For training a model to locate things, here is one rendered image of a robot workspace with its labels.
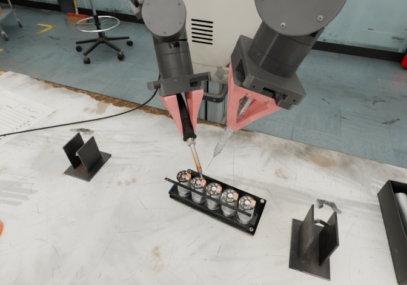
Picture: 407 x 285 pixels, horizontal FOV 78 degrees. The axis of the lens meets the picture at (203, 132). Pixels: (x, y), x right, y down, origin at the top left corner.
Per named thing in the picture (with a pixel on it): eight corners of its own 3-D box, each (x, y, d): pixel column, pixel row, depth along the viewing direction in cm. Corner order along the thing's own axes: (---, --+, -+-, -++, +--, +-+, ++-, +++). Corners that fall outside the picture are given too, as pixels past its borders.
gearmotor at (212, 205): (209, 197, 45) (210, 180, 42) (222, 203, 44) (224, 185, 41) (203, 208, 44) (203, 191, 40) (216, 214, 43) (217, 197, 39)
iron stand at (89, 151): (109, 174, 55) (115, 130, 53) (79, 186, 47) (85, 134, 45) (86, 167, 56) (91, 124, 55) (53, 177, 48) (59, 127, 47)
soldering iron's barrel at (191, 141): (203, 173, 43) (193, 139, 46) (205, 170, 42) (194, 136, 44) (195, 175, 43) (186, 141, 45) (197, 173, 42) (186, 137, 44)
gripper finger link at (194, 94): (211, 131, 43) (201, 76, 41) (169, 141, 42) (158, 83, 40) (200, 125, 50) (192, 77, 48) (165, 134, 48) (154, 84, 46)
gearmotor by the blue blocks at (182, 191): (182, 185, 47) (181, 168, 44) (194, 190, 46) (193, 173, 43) (175, 196, 45) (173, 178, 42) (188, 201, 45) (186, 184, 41)
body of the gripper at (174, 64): (212, 82, 42) (205, 36, 40) (151, 93, 40) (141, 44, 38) (202, 83, 48) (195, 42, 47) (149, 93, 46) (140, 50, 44)
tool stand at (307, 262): (320, 254, 43) (337, 193, 41) (335, 297, 33) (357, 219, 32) (285, 244, 44) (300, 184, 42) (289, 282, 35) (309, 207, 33)
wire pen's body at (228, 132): (222, 155, 37) (259, 97, 30) (212, 153, 37) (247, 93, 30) (222, 147, 38) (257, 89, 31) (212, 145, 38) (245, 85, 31)
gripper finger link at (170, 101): (213, 131, 43) (204, 76, 41) (172, 140, 42) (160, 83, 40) (202, 125, 50) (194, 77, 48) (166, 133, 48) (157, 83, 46)
